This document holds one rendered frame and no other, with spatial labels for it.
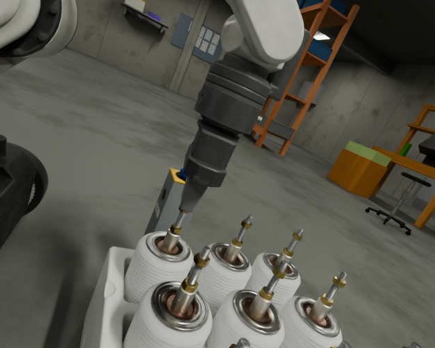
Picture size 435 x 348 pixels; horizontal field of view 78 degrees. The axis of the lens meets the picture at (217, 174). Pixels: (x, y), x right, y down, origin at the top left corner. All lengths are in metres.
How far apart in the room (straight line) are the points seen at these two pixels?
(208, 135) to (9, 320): 0.50
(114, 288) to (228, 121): 0.31
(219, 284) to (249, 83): 0.32
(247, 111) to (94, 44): 9.24
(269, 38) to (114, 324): 0.41
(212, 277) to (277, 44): 0.36
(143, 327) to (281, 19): 0.38
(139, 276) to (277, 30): 0.38
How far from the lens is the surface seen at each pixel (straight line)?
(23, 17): 0.39
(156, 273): 0.44
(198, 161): 0.35
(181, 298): 0.36
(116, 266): 0.51
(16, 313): 0.67
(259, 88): 0.36
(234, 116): 0.35
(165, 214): 0.59
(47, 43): 0.42
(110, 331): 0.42
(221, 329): 0.42
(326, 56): 4.87
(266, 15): 0.34
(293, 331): 0.49
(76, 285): 0.73
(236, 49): 0.36
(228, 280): 0.48
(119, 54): 9.50
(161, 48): 9.55
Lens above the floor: 0.50
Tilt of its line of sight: 15 degrees down
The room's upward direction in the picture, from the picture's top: 24 degrees clockwise
